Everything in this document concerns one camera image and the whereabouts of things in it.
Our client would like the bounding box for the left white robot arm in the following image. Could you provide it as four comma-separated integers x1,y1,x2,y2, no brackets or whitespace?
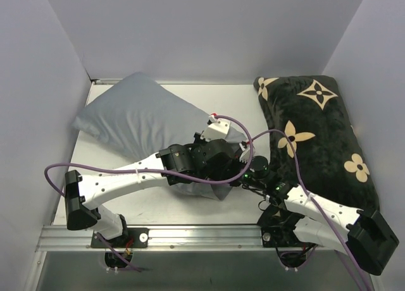
65,139,249,247

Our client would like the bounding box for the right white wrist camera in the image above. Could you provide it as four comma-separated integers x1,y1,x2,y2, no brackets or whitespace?
237,141,255,164

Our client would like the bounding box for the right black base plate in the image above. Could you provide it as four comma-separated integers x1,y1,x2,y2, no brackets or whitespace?
261,226,304,248

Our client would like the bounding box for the aluminium front rail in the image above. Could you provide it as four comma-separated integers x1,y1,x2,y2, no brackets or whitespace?
36,225,374,252

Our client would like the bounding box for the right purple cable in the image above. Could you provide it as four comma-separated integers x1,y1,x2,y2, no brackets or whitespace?
249,129,371,291

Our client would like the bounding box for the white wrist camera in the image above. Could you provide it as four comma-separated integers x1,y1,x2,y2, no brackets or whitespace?
237,141,255,164
200,113,231,142

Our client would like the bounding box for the black floral plush pillow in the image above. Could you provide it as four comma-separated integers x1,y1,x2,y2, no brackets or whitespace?
253,75,380,210

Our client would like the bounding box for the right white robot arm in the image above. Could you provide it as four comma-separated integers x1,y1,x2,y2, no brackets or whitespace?
240,156,399,276

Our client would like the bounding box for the grey pillowcase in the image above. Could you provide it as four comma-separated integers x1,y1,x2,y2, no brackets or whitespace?
71,71,246,202

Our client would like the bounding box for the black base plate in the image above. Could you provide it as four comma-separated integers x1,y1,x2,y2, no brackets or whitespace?
261,226,304,248
105,228,149,249

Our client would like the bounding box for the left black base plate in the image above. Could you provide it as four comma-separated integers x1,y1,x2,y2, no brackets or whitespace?
105,228,149,249

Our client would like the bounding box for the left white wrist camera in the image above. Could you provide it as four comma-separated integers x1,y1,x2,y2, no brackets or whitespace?
200,113,231,142

